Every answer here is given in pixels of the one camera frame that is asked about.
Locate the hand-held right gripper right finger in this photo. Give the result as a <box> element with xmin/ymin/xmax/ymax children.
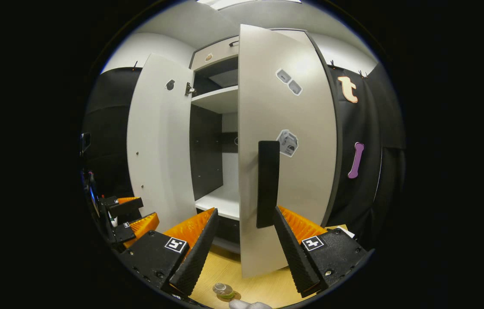
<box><xmin>273</xmin><ymin>205</ymin><xmax>374</xmax><ymax>298</ymax></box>

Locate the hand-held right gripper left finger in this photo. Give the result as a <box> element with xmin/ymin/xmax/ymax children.
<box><xmin>118</xmin><ymin>207</ymin><xmax>219</xmax><ymax>298</ymax></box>

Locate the clear bottle with green label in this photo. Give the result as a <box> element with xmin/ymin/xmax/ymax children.
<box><xmin>213</xmin><ymin>282</ymin><xmax>236</xmax><ymax>300</ymax></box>

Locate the grey cabinet door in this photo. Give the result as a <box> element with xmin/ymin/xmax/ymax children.
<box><xmin>237</xmin><ymin>24</ymin><xmax>338</xmax><ymax>279</ymax></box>
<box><xmin>126</xmin><ymin>52</ymin><xmax>197</xmax><ymax>233</ymax></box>

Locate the grey cabinet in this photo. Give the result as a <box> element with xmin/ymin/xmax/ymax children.
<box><xmin>188</xmin><ymin>28</ymin><xmax>344</xmax><ymax>254</ymax></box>

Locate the grey cabinet drawer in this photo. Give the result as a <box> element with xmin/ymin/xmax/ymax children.
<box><xmin>190</xmin><ymin>36</ymin><xmax>240</xmax><ymax>72</ymax></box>

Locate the white cover book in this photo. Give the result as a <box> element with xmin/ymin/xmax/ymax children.
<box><xmin>326</xmin><ymin>224</ymin><xmax>356</xmax><ymax>239</ymax></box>

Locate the black backdrop cloth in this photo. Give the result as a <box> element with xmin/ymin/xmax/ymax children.
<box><xmin>81</xmin><ymin>61</ymin><xmax>406</xmax><ymax>251</ymax></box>

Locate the ceiling light panel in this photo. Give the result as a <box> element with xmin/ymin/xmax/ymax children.
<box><xmin>197</xmin><ymin>0</ymin><xmax>302</xmax><ymax>11</ymax></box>

